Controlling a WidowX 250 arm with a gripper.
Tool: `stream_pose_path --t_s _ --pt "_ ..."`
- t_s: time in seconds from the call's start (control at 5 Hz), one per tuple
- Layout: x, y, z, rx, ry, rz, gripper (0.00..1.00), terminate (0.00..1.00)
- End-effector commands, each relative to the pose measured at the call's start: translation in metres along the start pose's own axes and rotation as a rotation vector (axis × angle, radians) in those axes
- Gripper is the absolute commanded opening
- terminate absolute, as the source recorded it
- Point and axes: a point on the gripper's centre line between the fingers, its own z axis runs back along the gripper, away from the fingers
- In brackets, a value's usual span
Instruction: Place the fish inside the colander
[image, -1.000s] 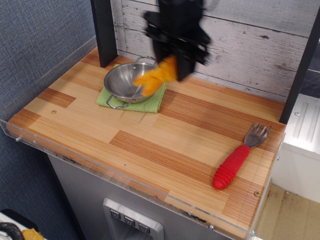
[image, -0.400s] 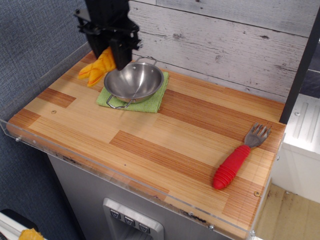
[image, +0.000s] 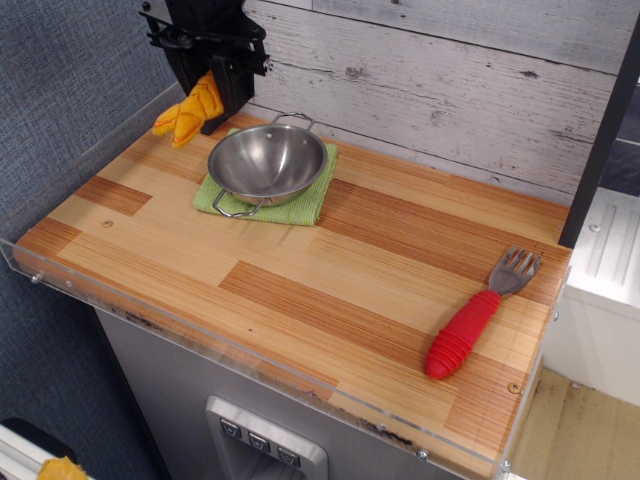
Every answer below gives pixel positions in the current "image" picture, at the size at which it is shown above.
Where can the green cloth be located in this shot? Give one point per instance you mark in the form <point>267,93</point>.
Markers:
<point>303,211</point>

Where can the white aluminium frame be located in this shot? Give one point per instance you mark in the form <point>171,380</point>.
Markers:
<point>593,337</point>

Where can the black post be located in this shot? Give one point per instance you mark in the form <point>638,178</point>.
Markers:
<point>209,126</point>
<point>619,100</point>

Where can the silver dispenser panel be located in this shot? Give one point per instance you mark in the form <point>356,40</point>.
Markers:
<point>251,447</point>

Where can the clear acrylic guard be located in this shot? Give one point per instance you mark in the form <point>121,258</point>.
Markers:
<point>436,178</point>

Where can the black left post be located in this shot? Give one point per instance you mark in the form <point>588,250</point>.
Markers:
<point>209,126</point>

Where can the yellow object bottom left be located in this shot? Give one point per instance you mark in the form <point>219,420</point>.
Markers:
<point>61,469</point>

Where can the steel colander bowl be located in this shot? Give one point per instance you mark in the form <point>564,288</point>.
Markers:
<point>266,165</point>

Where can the grey toy fridge cabinet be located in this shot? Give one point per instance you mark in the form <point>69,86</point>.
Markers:
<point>172,383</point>

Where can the black right post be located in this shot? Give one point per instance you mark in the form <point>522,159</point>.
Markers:
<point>619,100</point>

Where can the red handled fork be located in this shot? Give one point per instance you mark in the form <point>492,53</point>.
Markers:
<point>456,340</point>

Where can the orange plush fish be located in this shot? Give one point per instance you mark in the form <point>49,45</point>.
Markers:
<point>186,119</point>

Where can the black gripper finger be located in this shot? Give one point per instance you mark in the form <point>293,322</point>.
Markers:
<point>234,83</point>
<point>189,65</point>

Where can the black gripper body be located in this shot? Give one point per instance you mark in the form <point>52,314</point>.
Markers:
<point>221,26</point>

